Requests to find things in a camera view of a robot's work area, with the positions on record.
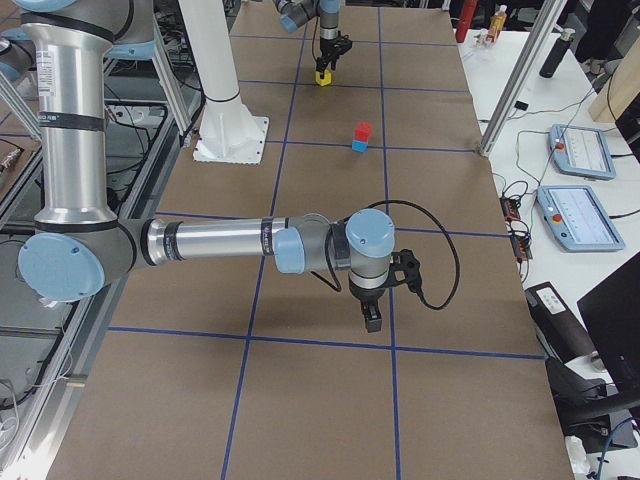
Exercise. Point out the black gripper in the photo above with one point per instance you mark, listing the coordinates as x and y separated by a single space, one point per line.
327 49
365 296

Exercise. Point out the teach pendant tablet far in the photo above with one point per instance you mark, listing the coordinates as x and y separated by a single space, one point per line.
581 151

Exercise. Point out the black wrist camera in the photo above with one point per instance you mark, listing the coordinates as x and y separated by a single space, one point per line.
343 44
406 271

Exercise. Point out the teach pendant tablet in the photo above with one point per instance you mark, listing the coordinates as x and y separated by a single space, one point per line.
577 219
581 151

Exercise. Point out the aluminium frame post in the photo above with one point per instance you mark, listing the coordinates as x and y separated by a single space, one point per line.
542 27

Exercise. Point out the black monitor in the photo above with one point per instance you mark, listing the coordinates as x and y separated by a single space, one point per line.
610 312

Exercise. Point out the yellow wooden cube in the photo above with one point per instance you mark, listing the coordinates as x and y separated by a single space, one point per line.
324 78

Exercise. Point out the blue wooden cube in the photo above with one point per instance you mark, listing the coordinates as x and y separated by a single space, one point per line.
359 146

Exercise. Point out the black water bottle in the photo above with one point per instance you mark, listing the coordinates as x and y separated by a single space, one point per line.
557 53

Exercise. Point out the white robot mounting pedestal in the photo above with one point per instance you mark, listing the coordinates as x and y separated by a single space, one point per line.
228 132

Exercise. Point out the red wooden cube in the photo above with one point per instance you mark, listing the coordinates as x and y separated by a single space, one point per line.
363 132

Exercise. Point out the teach pendant tablet near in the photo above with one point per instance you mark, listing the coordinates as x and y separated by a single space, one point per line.
577 219

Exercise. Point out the red cylinder bottle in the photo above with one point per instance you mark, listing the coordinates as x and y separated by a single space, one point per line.
465 19

